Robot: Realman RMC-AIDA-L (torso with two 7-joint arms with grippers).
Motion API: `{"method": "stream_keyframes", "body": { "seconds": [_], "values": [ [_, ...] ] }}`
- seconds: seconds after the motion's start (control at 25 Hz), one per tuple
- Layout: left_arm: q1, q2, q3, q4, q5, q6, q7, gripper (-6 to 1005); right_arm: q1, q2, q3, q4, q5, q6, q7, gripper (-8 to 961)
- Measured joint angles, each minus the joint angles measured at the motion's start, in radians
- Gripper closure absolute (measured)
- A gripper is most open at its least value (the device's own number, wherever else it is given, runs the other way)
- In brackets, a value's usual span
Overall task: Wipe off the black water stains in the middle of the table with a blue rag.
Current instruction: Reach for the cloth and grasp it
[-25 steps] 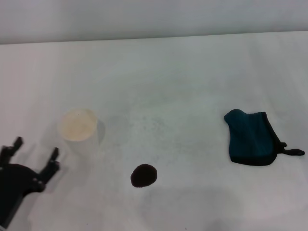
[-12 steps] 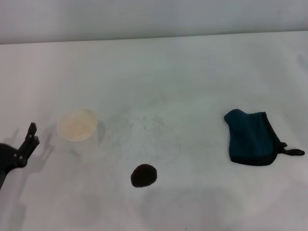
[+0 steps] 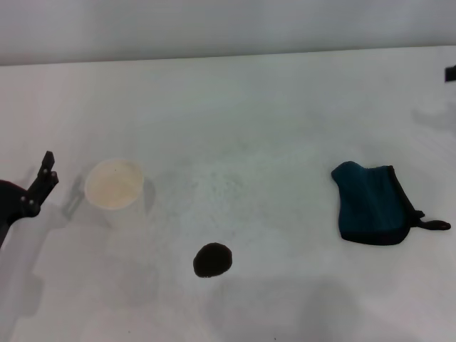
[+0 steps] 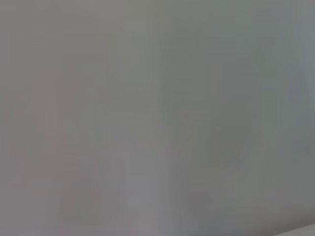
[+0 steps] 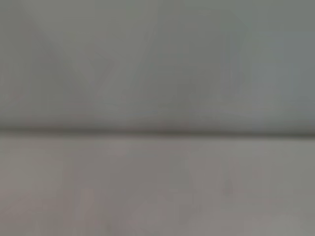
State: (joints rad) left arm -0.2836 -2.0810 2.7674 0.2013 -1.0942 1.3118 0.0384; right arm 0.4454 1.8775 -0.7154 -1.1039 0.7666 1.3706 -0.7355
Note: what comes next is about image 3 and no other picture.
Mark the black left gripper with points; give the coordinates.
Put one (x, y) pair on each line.
(10, 203)

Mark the white paper cup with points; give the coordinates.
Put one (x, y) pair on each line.
(114, 185)

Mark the teal zippered pouch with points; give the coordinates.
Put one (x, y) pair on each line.
(367, 203)

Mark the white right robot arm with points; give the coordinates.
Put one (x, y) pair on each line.
(451, 73)

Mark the dark brown round object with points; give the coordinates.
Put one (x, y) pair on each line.
(213, 260)

